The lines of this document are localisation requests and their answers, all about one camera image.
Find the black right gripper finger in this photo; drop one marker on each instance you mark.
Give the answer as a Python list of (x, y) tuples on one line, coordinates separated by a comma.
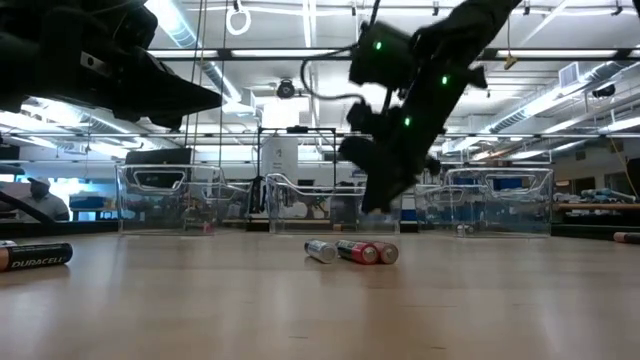
[(374, 195), (400, 185)]

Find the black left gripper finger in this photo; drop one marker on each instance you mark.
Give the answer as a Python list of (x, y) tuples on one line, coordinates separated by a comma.
[(155, 121), (160, 90)]

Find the black red-tipped AA battery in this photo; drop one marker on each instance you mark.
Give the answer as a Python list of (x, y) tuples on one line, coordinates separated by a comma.
[(209, 228), (389, 253), (357, 251)]

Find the clear plastic bin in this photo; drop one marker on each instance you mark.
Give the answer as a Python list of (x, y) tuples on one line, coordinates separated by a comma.
[(500, 210), (150, 210), (310, 210)]

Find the silver AA battery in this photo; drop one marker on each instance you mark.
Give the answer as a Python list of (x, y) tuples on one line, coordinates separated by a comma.
[(465, 230), (5, 243), (321, 251)]

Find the black copper-top AA battery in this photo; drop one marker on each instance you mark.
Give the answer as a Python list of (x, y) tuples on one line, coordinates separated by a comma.
[(629, 237), (35, 256)]

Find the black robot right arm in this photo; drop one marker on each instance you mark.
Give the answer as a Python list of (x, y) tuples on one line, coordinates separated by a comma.
[(450, 30)]

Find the black monitor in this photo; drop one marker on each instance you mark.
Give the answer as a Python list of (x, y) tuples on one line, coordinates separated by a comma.
[(160, 156)]

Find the white LED light bar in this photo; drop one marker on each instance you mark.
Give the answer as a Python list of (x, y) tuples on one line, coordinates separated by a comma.
[(185, 52), (290, 52), (550, 52)]

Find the white cylindrical tank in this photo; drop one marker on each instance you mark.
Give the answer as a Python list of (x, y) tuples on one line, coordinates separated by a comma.
[(280, 155)]

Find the blue storage crate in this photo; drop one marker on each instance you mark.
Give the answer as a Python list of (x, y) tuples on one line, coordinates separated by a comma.
[(92, 202)]

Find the person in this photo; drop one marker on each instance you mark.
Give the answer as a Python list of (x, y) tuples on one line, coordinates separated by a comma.
[(42, 202)]

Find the yellow hanging tag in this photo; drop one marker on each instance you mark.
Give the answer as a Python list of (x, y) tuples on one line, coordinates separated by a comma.
[(510, 62)]

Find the white vent box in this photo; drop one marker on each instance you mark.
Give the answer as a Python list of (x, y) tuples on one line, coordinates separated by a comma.
[(569, 75)]

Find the wooden bench top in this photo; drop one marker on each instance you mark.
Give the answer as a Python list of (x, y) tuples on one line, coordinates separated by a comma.
[(595, 206)]

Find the blue rolled mats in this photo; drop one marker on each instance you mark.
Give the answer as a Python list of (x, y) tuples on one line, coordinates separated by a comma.
[(607, 194)]

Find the black ceiling spotlight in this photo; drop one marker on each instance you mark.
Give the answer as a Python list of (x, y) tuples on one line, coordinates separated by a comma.
[(604, 91)]

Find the black overhead crossbeam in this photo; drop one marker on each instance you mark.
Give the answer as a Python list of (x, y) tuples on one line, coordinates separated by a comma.
[(625, 53)]

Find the black metal stand frame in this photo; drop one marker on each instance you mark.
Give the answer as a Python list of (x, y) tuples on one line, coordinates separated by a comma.
[(297, 129)]

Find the black round ceiling camera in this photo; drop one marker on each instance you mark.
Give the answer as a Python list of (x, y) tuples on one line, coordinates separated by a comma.
[(286, 89)]

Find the black aluminium table frame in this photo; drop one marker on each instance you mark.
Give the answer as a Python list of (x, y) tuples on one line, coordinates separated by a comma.
[(60, 228)]

